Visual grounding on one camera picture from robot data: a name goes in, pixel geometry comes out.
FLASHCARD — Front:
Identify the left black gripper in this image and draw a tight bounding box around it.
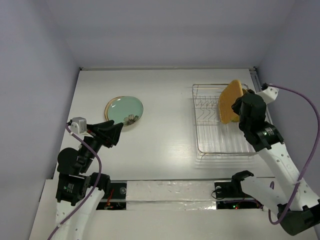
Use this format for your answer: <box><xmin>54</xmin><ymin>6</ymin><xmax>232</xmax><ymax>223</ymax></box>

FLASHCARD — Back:
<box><xmin>79</xmin><ymin>118</ymin><xmax>123</xmax><ymax>171</ymax></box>

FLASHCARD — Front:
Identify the beige bird pattern plate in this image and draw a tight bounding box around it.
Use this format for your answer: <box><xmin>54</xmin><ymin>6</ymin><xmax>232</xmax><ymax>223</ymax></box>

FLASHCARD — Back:
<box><xmin>104</xmin><ymin>95</ymin><xmax>145</xmax><ymax>128</ymax></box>

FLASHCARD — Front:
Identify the green flower plate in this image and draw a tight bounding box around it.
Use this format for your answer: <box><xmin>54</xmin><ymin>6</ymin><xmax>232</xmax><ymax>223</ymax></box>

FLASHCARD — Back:
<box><xmin>105</xmin><ymin>96</ymin><xmax>144</xmax><ymax>126</ymax></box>

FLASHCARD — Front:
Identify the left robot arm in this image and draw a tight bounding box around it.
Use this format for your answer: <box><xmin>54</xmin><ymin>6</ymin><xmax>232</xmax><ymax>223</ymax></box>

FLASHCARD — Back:
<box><xmin>48</xmin><ymin>117</ymin><xmax>124</xmax><ymax>240</ymax></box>

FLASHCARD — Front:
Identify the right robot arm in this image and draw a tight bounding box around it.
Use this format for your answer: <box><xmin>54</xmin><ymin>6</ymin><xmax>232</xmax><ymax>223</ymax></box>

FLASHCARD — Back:
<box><xmin>230</xmin><ymin>91</ymin><xmax>320</xmax><ymax>236</ymax></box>

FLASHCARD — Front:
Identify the front yellow plate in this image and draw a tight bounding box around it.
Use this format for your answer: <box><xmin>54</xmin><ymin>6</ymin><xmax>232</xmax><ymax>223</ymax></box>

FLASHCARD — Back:
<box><xmin>218</xmin><ymin>79</ymin><xmax>244</xmax><ymax>124</ymax></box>

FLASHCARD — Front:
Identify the white foam block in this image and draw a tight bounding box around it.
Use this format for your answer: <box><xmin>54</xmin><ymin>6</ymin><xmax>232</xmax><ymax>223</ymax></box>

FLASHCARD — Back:
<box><xmin>125</xmin><ymin>180</ymin><xmax>216</xmax><ymax>211</ymax></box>

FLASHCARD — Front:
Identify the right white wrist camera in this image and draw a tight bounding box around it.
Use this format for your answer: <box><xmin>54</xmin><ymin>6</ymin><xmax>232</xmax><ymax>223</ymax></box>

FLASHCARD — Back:
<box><xmin>259</xmin><ymin>83</ymin><xmax>279</xmax><ymax>104</ymax></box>

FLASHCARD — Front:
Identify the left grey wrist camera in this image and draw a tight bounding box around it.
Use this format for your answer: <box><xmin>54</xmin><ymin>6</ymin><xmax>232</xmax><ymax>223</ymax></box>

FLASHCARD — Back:
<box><xmin>69</xmin><ymin>117</ymin><xmax>89</xmax><ymax>136</ymax></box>

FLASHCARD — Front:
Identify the wire dish rack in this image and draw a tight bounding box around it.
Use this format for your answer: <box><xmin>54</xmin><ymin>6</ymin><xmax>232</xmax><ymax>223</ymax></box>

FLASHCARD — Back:
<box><xmin>192</xmin><ymin>83</ymin><xmax>256</xmax><ymax>162</ymax></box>

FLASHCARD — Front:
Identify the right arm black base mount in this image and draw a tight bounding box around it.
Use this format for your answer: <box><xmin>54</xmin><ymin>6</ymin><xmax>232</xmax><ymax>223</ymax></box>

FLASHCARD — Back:
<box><xmin>211</xmin><ymin>170</ymin><xmax>254</xmax><ymax>201</ymax></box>

